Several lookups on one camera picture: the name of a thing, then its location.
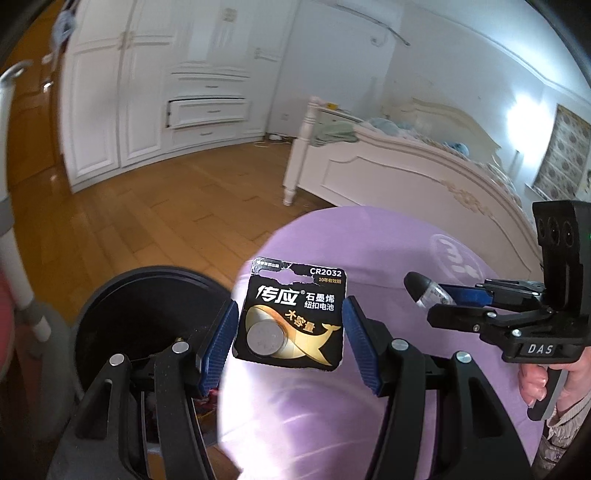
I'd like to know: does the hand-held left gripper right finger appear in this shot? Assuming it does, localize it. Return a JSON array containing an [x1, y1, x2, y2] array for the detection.
[[342, 296, 536, 480]]

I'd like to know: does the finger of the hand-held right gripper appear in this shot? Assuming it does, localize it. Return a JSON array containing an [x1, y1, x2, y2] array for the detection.
[[427, 304, 555, 344], [441, 278, 548, 308]]

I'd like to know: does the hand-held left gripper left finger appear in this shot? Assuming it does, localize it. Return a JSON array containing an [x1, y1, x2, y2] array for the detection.
[[46, 299, 240, 480]]

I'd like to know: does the small black-capped bottle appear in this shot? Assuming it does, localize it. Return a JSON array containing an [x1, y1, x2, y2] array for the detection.
[[404, 272, 455, 309]]

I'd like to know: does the black button battery card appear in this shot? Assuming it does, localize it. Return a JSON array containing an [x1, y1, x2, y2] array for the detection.
[[232, 256, 349, 372]]

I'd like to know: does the black trash bin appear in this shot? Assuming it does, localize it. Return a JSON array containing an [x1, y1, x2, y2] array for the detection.
[[69, 265, 237, 467]]

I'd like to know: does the person's right forearm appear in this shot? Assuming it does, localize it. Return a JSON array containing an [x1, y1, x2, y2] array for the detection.
[[536, 392, 591, 480]]

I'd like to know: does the person's right hand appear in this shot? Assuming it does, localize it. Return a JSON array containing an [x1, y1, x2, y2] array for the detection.
[[518, 364, 581, 409]]

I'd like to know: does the purple tablecloth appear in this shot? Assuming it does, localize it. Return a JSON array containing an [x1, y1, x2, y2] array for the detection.
[[217, 207, 555, 480]]

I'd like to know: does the patterned curtain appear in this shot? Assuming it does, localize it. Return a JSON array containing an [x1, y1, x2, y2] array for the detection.
[[533, 104, 591, 204]]

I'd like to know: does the white bed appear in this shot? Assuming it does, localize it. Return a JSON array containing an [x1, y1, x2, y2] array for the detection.
[[283, 96, 550, 278]]

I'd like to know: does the folded green blanket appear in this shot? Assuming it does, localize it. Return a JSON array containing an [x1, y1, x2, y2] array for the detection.
[[311, 119, 358, 147]]

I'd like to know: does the pink grey chair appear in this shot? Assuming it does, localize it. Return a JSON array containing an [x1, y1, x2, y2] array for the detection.
[[0, 60, 75, 384]]

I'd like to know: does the white wardrobe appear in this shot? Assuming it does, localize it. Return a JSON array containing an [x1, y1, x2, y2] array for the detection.
[[58, 0, 308, 195]]

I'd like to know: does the wooden door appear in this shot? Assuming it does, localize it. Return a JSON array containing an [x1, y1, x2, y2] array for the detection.
[[14, 9, 70, 199]]

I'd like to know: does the hanging blue bag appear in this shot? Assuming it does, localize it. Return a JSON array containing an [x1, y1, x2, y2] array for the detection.
[[51, 7, 77, 49]]

